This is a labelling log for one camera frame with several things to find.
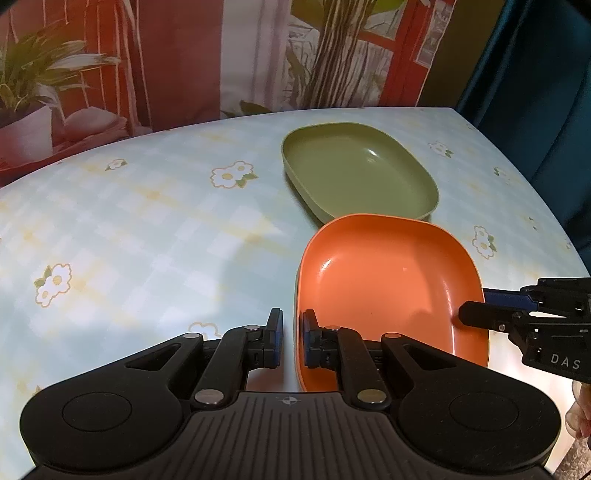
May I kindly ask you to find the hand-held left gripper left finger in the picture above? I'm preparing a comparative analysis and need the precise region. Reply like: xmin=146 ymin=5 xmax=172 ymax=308
xmin=124 ymin=307 xmax=284 ymax=411

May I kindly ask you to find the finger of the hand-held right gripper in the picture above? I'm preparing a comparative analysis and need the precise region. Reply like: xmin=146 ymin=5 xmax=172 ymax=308
xmin=482 ymin=287 xmax=541 ymax=311
xmin=458 ymin=300 xmax=527 ymax=333

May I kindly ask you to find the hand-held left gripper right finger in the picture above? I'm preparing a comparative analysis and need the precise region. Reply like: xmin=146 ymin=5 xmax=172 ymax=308
xmin=300 ymin=309 xmax=456 ymax=412

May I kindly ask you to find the light green square plate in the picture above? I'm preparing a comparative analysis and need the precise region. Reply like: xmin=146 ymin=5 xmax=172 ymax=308
xmin=292 ymin=271 xmax=305 ymax=389

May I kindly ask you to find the orange square plate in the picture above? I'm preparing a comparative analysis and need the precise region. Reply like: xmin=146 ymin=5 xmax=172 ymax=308
xmin=294 ymin=213 xmax=491 ymax=392

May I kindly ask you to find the person's right hand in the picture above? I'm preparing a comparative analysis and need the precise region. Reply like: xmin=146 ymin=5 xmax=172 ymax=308
xmin=563 ymin=382 xmax=591 ymax=440

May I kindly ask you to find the white fuzzy cloth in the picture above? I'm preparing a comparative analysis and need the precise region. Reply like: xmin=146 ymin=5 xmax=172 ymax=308
xmin=549 ymin=438 xmax=591 ymax=480

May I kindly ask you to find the floral checked tablecloth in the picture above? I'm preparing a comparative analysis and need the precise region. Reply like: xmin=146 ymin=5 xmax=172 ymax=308
xmin=0 ymin=107 xmax=591 ymax=480

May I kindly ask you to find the dark green square plate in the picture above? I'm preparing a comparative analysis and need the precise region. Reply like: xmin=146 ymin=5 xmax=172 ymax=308
xmin=281 ymin=122 xmax=440 ymax=226

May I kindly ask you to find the teal curtain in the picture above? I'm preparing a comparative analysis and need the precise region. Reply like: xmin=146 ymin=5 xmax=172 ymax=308
xmin=455 ymin=0 xmax=591 ymax=274

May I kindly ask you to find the printed room scene backdrop cloth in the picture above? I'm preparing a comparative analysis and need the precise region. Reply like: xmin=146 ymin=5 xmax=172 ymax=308
xmin=0 ymin=0 xmax=459 ymax=186

